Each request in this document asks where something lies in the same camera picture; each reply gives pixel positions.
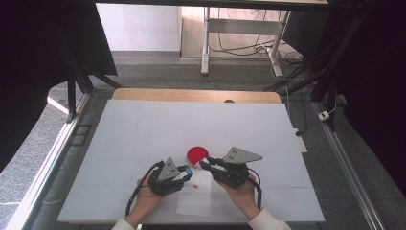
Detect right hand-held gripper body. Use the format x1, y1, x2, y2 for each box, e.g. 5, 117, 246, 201
213, 146, 263, 189

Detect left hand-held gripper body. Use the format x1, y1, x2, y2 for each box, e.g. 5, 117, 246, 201
147, 156, 193, 196

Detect round red ink pad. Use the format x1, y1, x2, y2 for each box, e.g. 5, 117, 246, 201
186, 146, 211, 169

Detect white paper sheet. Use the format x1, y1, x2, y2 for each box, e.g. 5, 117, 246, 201
175, 169, 213, 217

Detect person's right hand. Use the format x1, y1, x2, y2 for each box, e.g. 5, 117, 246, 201
219, 172, 261, 219

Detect person's left hand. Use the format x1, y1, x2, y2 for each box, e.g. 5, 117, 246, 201
136, 176, 168, 219

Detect white board table cover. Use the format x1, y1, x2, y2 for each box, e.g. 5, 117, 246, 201
56, 99, 326, 224

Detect wooden table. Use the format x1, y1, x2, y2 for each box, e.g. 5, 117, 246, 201
111, 87, 282, 104

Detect black metal stand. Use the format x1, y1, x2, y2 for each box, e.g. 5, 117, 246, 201
263, 9, 341, 132
63, 60, 123, 125

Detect black curtain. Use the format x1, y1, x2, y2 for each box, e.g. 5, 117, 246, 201
0, 0, 119, 173
282, 0, 406, 199

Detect right hand-held gripper black cable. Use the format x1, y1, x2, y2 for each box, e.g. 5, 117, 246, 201
246, 167, 263, 211

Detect black cables under desk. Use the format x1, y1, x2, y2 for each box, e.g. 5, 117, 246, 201
209, 7, 305, 66

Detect aluminium floor rail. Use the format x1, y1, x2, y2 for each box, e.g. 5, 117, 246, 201
311, 101, 386, 230
5, 92, 93, 230

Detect white desk frame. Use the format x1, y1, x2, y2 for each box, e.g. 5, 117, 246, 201
199, 6, 292, 79

